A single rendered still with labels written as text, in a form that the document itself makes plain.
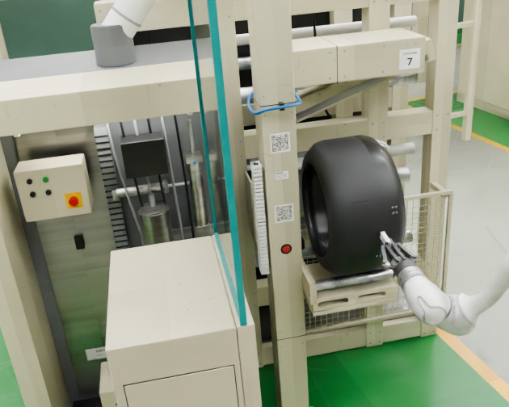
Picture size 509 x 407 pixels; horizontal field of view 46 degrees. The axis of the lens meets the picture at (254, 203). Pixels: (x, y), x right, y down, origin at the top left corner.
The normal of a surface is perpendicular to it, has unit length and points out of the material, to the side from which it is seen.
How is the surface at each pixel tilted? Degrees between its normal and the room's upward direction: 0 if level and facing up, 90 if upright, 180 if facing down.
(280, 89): 90
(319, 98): 90
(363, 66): 90
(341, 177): 42
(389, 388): 0
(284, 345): 90
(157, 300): 0
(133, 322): 0
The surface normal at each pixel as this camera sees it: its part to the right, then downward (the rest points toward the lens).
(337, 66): 0.19, 0.41
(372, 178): 0.08, -0.35
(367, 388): -0.07, -0.90
